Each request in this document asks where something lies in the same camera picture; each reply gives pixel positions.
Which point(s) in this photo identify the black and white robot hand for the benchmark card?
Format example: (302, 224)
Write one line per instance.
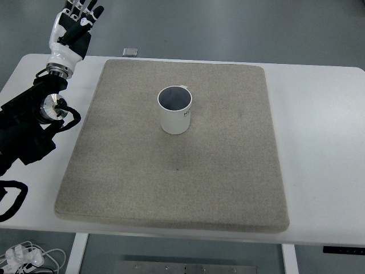
(71, 33)

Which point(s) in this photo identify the white cup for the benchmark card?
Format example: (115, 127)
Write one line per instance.
(174, 107)

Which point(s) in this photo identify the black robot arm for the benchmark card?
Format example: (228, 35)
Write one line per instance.
(31, 119)

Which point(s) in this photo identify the small grey floor box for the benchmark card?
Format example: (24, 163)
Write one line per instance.
(130, 52)

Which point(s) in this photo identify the beige felt mat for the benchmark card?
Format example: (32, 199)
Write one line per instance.
(221, 174)

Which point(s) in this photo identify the white power strip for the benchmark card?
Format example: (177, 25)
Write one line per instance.
(21, 255)

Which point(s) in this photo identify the white table leg left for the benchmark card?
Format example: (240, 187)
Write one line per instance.
(77, 252)

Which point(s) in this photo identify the white table leg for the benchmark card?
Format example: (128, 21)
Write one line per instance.
(77, 252)
(289, 259)

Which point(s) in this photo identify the white table leg right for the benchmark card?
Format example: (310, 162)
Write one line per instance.
(289, 259)

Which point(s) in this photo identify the black table control panel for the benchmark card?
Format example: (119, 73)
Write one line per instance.
(344, 250)

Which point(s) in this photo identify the grey metal base plate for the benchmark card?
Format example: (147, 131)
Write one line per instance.
(124, 266)

